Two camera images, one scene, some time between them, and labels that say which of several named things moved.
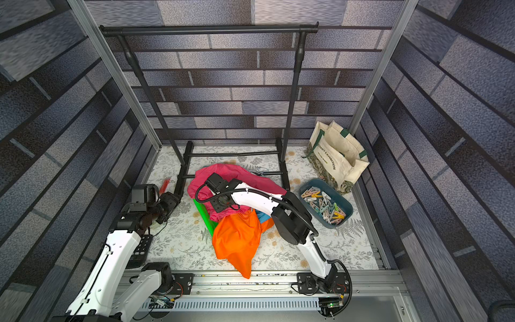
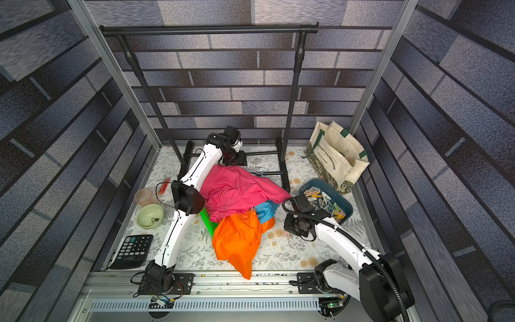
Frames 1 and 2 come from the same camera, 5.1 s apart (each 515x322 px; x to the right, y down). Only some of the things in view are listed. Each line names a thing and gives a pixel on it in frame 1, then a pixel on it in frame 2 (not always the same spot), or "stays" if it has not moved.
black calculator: (141, 253) stays
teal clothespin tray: (326, 205) stays
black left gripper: (172, 199) -> (242, 160)
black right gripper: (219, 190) -> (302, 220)
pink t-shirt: (212, 185) stays
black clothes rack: (184, 161) stays
